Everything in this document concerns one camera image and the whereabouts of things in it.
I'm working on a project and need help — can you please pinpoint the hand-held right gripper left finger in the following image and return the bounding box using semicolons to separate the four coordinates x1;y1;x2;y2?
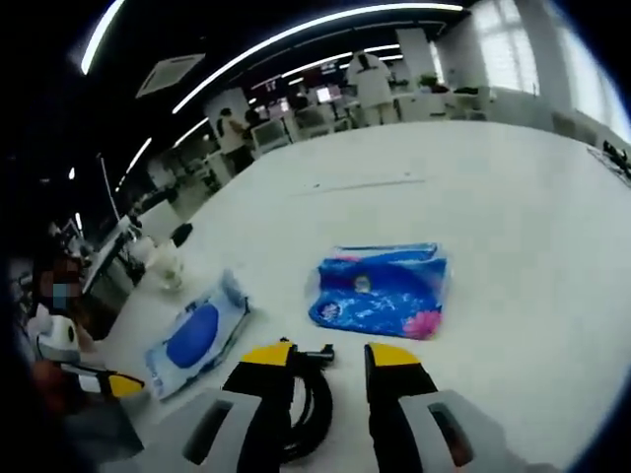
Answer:
147;342;301;473

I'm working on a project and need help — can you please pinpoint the ceiling air vent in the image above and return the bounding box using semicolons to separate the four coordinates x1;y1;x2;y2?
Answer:
135;52;206;100

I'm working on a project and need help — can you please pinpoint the black cable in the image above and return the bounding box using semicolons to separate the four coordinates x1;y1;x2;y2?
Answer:
278;337;337;454

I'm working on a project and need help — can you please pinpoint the white side desk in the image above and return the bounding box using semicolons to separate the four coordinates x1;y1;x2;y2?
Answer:
81;221;144;297

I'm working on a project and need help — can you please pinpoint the large dark monitor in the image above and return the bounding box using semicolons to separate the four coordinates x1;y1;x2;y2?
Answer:
98;152;122;224

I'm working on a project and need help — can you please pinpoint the white paper cup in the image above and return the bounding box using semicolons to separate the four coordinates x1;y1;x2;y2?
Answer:
150;238;187;292

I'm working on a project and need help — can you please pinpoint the blue tissue pack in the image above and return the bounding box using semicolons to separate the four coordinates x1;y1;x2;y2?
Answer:
305;240;453;342

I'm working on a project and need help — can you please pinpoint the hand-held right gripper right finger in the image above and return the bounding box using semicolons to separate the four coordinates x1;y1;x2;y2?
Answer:
363;342;543;473

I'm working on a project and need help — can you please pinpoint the pale blue wet wipes pack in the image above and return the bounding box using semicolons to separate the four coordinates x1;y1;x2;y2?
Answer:
144;268;252;401

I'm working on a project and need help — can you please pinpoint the long ceiling light strip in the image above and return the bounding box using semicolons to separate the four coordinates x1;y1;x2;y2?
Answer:
172;2;464;114

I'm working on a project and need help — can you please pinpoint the short ceiling light strip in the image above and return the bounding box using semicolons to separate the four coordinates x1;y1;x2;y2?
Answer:
80;0;127;76

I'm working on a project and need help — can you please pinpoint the white mesh cart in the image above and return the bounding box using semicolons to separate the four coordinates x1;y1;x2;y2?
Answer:
250;120;290;152

